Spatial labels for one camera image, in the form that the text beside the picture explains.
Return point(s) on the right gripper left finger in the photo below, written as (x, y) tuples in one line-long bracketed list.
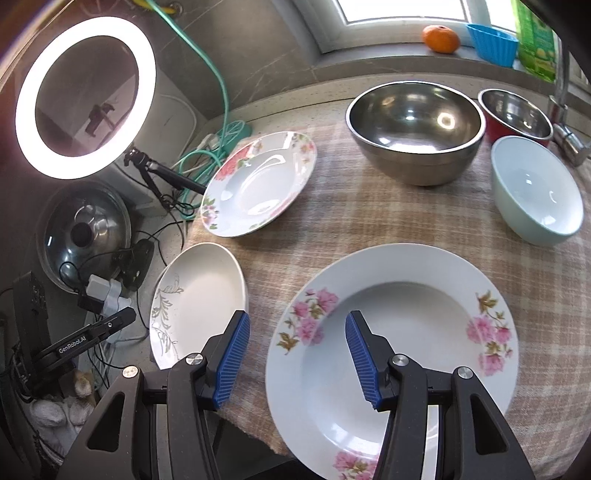
[(119, 439)]

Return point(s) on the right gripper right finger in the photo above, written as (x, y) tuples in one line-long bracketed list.
[(475, 440)]

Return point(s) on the pink flower white plate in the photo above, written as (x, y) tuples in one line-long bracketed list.
[(380, 310)]

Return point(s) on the plain white leaf plate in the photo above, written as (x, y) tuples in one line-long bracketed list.
[(194, 300)]

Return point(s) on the light blue ceramic bowl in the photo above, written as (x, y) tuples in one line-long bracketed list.
[(534, 192)]

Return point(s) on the red rose floral plate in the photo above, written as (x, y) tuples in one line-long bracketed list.
[(257, 183)]

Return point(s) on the large steel bowl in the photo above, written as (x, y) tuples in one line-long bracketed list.
[(419, 133)]

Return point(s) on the red steel bowl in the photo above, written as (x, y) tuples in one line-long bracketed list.
[(509, 114)]

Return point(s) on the white charger plugs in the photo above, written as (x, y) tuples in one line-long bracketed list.
[(108, 293)]

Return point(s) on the black oval device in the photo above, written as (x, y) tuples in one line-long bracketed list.
[(134, 264)]

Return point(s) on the black tripod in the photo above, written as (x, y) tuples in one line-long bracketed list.
[(148, 167)]

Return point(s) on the plaid pink cloth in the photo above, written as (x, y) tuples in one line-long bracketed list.
[(348, 205)]

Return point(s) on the teal power strip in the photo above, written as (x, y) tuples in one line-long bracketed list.
[(228, 138)]

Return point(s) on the chrome faucet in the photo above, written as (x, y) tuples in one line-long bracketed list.
[(576, 151)]

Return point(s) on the blue plastic cup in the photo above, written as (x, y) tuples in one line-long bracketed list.
[(494, 45)]

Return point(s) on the orange fruit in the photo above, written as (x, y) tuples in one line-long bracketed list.
[(441, 39)]

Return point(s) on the green dish soap bottle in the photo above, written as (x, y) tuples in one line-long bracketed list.
[(536, 50)]

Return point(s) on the white ring light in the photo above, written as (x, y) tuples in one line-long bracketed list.
[(85, 98)]

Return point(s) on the white window frame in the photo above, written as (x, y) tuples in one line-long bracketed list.
[(338, 25)]

